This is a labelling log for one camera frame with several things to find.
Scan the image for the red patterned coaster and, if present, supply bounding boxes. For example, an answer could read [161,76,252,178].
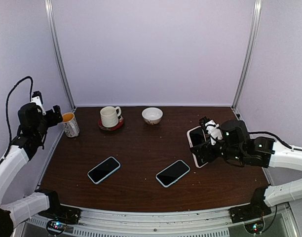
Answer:
[98,116,124,131]

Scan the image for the left aluminium frame post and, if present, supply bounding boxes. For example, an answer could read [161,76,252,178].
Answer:
[44,0,76,111]

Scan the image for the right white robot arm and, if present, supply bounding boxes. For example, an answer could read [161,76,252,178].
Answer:
[190,117,302,218]

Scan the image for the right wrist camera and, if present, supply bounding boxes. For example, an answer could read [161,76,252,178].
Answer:
[199,117,223,145]

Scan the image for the white ceramic bowl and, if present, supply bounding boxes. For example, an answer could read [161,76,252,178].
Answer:
[142,107,163,125]

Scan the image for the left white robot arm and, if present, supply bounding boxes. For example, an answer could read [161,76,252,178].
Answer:
[0,102,64,237]

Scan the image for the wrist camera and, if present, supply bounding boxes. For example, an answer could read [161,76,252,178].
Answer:
[31,91,46,115]
[199,117,223,145]

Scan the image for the right aluminium frame post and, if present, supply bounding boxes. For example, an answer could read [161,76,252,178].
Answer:
[232,0,263,111]

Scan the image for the cream ribbed mug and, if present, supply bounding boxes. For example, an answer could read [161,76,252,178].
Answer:
[100,106,122,128]

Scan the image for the aluminium frame post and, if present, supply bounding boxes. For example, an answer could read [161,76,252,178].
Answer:
[232,0,263,111]
[44,0,76,111]

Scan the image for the pink phone case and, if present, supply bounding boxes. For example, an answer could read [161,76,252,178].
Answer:
[187,125,209,169]

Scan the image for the front aluminium rail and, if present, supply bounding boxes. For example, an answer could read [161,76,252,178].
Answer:
[12,204,301,237]

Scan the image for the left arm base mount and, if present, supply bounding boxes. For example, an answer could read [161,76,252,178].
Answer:
[38,197,81,236]

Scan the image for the left phone blue case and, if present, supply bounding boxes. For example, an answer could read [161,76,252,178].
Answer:
[87,157,121,185]

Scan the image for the phone blue case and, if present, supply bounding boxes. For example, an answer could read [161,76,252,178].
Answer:
[155,160,190,188]
[87,157,121,185]

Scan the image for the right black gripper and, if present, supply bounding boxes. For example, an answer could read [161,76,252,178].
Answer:
[190,136,244,163]

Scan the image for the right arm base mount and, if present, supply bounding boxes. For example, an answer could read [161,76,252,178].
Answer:
[229,201,272,235]

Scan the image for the middle phone blue case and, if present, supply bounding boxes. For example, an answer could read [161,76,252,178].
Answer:
[155,160,190,188]

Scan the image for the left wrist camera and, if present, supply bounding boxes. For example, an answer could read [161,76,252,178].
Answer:
[31,91,46,115]

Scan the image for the white mug orange inside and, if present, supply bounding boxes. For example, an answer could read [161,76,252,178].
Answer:
[62,113,80,138]

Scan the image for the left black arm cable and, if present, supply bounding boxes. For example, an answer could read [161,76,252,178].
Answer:
[5,76,34,154]

